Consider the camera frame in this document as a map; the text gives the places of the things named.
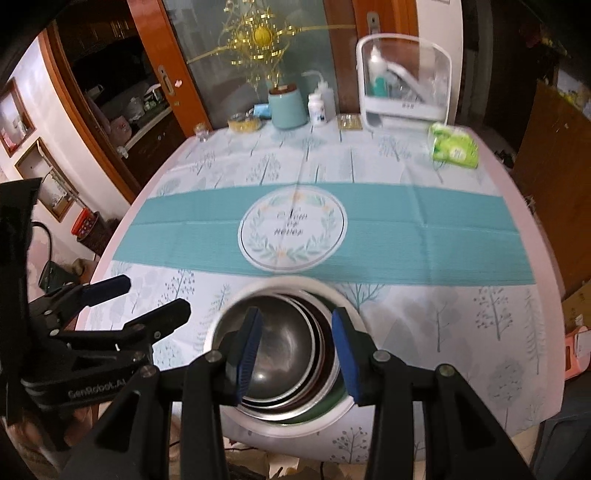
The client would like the black power adapter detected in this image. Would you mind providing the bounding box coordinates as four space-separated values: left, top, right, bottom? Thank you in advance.
39 261 77 291

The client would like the pink kitchen appliance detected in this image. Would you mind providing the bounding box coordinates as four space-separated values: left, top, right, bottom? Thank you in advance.
108 115 132 141

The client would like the dark blue chair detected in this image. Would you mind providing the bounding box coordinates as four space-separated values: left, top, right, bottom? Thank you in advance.
531 383 591 480

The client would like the white dish rack box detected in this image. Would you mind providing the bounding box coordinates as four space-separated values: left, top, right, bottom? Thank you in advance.
356 34 453 130

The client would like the patterned steel bowl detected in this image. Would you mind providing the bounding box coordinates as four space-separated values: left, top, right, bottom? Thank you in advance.
217 298 319 400

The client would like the teal canister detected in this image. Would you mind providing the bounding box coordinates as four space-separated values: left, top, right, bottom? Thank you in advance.
268 84 308 130

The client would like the green plate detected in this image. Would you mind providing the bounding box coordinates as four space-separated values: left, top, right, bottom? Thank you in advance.
305 383 354 416

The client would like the wooden picture frame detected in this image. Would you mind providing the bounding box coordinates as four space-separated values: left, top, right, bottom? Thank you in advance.
15 137 81 222
0 78 37 158

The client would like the wooden cabinet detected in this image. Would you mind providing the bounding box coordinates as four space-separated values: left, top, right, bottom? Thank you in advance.
510 80 591 301

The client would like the pink stool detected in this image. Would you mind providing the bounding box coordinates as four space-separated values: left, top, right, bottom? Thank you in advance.
564 325 591 381

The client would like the pink steel bowl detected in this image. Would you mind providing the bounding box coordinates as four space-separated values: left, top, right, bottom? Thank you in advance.
240 295 341 407

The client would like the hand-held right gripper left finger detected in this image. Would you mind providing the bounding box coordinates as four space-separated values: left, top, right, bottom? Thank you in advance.
60 307 265 480

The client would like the green tissue pack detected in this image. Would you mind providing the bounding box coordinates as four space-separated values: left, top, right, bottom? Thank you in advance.
427 121 480 169

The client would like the clear squeeze bottle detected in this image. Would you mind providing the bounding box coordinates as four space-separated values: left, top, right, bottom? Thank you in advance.
302 69 337 121

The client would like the large steel bowl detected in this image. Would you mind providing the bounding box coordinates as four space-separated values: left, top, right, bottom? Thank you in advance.
238 288 345 418

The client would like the wooden glass door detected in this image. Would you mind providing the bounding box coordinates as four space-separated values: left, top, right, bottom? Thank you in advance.
127 0 419 139

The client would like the cardboard box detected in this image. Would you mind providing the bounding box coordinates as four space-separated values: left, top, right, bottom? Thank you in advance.
561 281 591 333

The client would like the yellow round container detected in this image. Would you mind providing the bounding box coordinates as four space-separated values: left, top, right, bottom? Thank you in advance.
228 113 262 134

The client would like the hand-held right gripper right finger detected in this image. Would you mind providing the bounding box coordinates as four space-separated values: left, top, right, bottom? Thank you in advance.
331 307 536 480

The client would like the red basket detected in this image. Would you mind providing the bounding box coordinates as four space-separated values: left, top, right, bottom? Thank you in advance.
71 208 114 252

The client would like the gold door ornament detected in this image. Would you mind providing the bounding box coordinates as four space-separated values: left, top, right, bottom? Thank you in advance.
187 0 324 88

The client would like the white teal bottle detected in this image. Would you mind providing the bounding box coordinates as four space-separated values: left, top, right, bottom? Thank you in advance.
367 46 389 97

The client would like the large white plate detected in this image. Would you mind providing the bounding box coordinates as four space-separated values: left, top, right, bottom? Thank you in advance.
203 276 365 437

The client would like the black cable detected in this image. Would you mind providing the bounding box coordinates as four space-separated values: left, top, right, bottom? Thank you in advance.
30 222 54 278

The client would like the white pill bottle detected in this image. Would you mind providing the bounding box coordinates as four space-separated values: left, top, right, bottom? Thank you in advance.
308 92 328 125

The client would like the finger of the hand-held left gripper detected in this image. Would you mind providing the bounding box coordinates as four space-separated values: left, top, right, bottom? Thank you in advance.
60 298 192 355
28 274 132 325

